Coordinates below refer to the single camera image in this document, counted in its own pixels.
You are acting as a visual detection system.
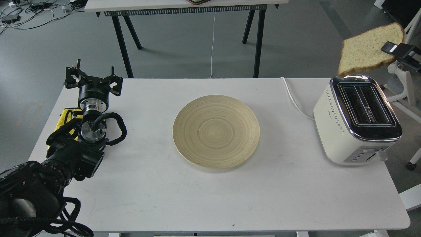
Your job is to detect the yellow object behind left arm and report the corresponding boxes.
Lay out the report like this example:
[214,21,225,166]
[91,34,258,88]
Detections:
[48,108,106,155]

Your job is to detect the white toaster power cable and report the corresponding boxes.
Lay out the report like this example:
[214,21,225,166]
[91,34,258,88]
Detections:
[280,77,315,121]

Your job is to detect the floor cables and power strips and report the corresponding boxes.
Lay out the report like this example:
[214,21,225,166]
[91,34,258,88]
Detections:
[0,0,88,35]

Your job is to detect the brown object on background table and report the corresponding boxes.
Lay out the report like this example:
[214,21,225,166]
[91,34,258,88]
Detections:
[187,0,209,5]

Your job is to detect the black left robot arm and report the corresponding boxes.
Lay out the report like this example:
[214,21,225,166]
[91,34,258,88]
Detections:
[0,61,127,237]

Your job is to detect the white background table black legs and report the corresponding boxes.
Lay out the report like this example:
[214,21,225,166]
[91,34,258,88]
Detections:
[84,0,288,78]

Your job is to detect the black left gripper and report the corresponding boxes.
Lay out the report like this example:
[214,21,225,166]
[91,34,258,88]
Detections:
[64,59,123,104]

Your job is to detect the round bamboo plate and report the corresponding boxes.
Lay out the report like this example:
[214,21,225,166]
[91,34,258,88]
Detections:
[172,95,260,169]

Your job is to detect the cream and chrome toaster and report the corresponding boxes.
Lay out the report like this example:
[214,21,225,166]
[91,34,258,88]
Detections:
[313,75,403,166]

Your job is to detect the white office chair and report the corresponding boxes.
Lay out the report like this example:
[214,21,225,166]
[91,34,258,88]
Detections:
[383,8,421,171]

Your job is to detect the slice of bread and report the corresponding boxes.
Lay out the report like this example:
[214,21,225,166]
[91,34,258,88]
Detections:
[337,23,405,77]

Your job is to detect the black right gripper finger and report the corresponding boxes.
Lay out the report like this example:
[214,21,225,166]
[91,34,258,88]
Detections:
[381,41,421,73]

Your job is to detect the hanging white cable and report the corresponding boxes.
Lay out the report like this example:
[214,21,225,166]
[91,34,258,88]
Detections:
[210,12,216,79]

